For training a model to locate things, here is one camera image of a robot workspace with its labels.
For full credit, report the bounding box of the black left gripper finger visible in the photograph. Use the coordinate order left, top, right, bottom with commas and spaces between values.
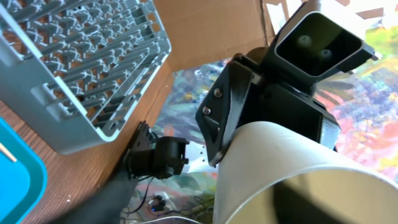
49, 170, 139, 224

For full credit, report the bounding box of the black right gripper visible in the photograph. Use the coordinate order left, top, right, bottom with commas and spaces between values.
195, 54, 341, 167

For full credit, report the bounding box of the white cylindrical cup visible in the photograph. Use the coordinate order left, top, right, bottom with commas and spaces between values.
213, 121, 397, 223

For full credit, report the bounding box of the brown cardboard backdrop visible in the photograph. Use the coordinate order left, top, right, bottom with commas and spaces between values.
155, 0, 274, 71

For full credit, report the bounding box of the teal plastic tray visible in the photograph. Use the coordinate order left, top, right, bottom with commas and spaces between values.
1, 119, 47, 223

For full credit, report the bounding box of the wooden chopstick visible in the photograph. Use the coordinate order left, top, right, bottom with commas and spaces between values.
0, 143, 17, 162

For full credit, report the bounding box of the grey dish rack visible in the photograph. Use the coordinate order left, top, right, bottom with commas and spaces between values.
1, 0, 171, 154

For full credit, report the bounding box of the black cable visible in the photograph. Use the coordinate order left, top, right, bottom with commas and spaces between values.
123, 175, 156, 215

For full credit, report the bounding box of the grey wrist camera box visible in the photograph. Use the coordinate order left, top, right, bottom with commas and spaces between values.
261, 0, 376, 92

